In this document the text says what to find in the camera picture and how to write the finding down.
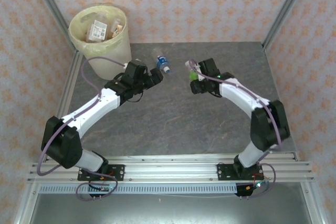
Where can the right base circuit board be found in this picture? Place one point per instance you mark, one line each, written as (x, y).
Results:
(250, 187)

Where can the black mount plate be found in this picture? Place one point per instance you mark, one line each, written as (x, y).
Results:
(223, 171)
(118, 171)

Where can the translucent yellowish bin liner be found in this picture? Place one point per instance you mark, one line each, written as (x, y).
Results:
(78, 28)

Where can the black right mount plate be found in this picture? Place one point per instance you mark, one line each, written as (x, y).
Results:
(223, 171)

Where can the aluminium left frame post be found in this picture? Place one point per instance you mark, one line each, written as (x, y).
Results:
(54, 9)

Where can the left base circuit board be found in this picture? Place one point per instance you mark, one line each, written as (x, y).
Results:
(103, 188)

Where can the black left mount plate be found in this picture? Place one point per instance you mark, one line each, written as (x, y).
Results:
(118, 171)

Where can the aluminium frame post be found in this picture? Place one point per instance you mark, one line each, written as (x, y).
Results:
(54, 9)
(286, 9)

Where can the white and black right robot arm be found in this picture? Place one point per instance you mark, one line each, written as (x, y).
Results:
(244, 95)

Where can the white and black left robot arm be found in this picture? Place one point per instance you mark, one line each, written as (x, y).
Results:
(92, 111)

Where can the aluminium right frame post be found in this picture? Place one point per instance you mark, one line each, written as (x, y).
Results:
(286, 9)

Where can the cream plastic bin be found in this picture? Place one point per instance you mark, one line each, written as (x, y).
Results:
(115, 61)

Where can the base circuit board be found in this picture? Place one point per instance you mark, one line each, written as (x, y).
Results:
(103, 188)
(250, 187)

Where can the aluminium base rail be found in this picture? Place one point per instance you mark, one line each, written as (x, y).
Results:
(170, 171)

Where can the clear bottle with blue label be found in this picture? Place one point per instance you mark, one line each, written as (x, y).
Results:
(162, 62)

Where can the aluminium left side rail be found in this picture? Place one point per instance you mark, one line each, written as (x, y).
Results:
(67, 85)

